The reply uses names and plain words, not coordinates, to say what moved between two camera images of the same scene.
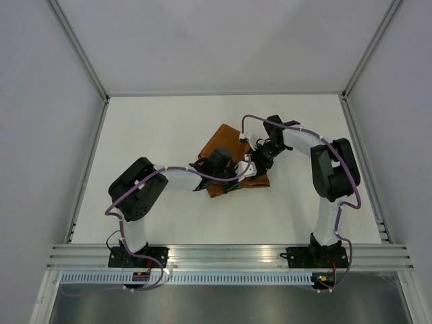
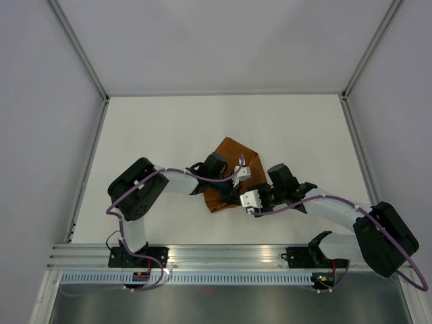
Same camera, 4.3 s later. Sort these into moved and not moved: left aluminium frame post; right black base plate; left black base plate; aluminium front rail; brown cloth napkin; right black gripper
Moved: right black gripper; brown cloth napkin
Not moved: aluminium front rail; left black base plate; right black base plate; left aluminium frame post
